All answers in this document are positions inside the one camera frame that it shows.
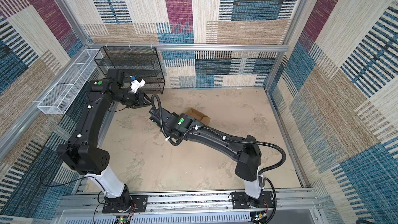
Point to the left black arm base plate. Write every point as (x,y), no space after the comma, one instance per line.
(130,204)

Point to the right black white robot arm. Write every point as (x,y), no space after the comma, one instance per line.
(244,151)

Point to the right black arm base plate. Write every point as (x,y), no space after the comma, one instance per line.
(242,201)

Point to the black wire shelf rack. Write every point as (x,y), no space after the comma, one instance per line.
(142,62)

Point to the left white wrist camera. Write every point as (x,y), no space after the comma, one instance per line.
(136,83)

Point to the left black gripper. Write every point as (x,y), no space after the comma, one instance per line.
(141,100)

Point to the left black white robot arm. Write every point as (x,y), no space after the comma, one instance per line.
(82,154)

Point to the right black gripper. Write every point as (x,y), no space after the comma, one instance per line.
(164,130)

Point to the brown cardboard box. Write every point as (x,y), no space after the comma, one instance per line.
(198,116)

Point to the aluminium front rail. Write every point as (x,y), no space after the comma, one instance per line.
(290,206)

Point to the white wire mesh basket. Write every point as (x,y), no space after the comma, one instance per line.
(60,97)

